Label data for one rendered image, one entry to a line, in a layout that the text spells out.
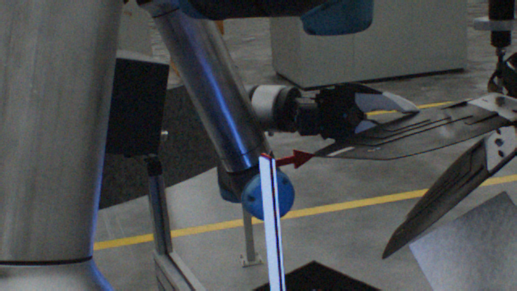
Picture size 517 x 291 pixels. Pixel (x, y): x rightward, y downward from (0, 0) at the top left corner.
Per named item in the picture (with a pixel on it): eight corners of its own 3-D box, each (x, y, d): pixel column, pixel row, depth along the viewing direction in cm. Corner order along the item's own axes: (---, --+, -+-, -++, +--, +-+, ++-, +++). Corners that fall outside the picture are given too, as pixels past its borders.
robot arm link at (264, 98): (250, 87, 96) (251, 139, 98) (276, 88, 94) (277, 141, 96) (272, 82, 103) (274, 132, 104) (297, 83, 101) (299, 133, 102)
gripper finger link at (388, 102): (427, 86, 90) (366, 88, 95) (416, 90, 85) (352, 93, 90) (428, 108, 91) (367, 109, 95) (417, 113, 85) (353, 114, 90)
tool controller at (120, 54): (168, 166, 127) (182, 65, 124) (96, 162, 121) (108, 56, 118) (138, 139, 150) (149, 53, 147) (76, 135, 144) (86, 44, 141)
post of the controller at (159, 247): (174, 252, 126) (161, 159, 121) (159, 255, 125) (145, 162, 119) (169, 246, 129) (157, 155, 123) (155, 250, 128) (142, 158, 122)
